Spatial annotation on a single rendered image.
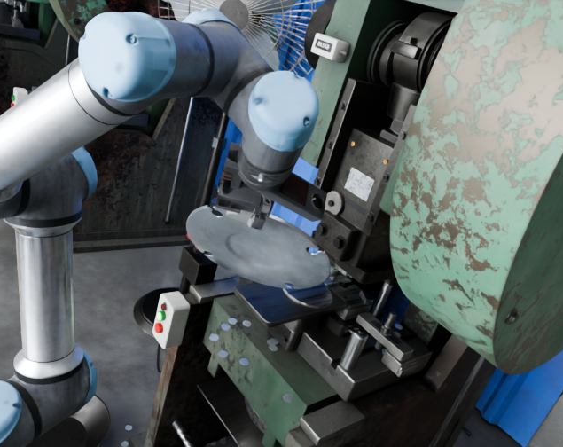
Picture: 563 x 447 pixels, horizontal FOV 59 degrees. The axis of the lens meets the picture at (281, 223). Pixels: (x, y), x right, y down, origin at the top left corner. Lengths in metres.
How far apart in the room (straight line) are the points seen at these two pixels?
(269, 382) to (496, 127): 0.81
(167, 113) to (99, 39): 2.09
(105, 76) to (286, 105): 0.18
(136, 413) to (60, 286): 1.03
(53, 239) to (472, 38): 0.67
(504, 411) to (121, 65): 2.22
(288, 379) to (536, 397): 1.42
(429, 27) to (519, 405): 1.74
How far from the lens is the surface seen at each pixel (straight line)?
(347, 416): 1.13
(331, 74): 1.14
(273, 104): 0.52
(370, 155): 1.10
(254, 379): 1.23
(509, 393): 2.39
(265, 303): 1.10
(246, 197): 0.71
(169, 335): 1.33
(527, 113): 0.57
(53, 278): 0.90
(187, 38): 0.51
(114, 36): 0.47
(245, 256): 1.00
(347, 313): 1.23
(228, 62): 0.55
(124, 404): 1.90
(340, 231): 1.12
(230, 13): 1.69
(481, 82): 0.60
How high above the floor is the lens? 1.38
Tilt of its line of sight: 23 degrees down
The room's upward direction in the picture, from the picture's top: 17 degrees clockwise
